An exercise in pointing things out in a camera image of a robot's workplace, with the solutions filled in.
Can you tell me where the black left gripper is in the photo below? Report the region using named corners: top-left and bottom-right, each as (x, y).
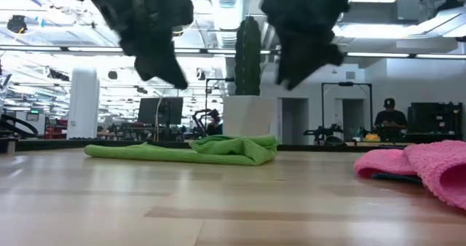
top-left (90, 0), bottom-right (194, 91)

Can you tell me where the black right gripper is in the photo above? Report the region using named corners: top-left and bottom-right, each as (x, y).
top-left (259, 0), bottom-right (357, 92)

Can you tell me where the bright green microfiber towel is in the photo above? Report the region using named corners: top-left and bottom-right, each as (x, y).
top-left (83, 133), bottom-right (280, 167)

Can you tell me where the pink microfiber towel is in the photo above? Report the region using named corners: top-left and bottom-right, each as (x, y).
top-left (353, 139), bottom-right (466, 211)

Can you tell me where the blue microfiber towel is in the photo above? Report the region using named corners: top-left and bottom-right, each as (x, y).
top-left (370, 172), bottom-right (424, 186)

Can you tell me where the dark background monitor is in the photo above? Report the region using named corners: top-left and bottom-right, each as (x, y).
top-left (137, 96), bottom-right (184, 127)

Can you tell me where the green cactus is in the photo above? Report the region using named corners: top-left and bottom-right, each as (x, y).
top-left (234, 15), bottom-right (263, 97)

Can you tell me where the white pillar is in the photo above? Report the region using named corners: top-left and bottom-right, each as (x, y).
top-left (66, 66), bottom-right (101, 140)

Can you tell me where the white hexagonal plant pot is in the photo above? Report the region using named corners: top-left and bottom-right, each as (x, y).
top-left (222, 95), bottom-right (277, 140)

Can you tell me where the black shelf unit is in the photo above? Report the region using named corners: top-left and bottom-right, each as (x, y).
top-left (406, 100), bottom-right (464, 142)

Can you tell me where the black gantry frame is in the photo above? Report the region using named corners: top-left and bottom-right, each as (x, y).
top-left (320, 81), bottom-right (374, 130)
top-left (204, 77), bottom-right (237, 130)

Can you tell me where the silver ceiling duct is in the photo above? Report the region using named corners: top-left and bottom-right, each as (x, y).
top-left (209, 0), bottom-right (244, 49)

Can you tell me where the black aluminium table frame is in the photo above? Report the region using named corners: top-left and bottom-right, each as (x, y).
top-left (0, 138), bottom-right (414, 154)

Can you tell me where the black ceiling camera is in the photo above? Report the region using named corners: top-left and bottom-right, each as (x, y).
top-left (7, 15), bottom-right (28, 34)

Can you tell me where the black curved hose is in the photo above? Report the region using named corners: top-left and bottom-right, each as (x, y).
top-left (0, 114), bottom-right (39, 138)

